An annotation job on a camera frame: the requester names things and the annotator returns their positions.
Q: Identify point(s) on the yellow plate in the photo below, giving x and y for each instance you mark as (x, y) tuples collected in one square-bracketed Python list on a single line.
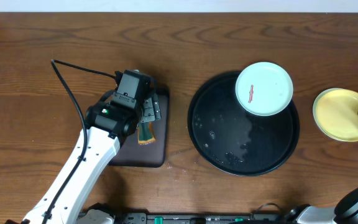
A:
[(337, 113)]

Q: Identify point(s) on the black round tray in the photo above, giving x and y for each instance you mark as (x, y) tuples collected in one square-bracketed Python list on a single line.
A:
[(234, 140)]

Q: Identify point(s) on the green orange sponge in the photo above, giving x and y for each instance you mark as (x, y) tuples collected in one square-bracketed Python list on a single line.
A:
[(145, 133)]

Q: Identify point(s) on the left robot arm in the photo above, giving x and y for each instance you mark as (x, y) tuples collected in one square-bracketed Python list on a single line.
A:
[(95, 150)]

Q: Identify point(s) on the black rectangular tray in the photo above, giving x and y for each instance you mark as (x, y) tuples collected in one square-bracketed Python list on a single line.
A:
[(146, 155)]

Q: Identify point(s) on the light blue plate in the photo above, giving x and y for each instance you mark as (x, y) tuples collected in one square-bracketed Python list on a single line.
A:
[(314, 112), (264, 89)]

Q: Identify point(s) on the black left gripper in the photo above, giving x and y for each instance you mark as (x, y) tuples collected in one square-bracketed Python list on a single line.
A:
[(151, 109)]

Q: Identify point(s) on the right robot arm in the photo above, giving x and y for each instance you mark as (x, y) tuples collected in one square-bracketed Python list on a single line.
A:
[(346, 212)]

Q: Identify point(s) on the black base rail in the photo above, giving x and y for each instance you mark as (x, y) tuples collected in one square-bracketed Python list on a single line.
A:
[(143, 218)]

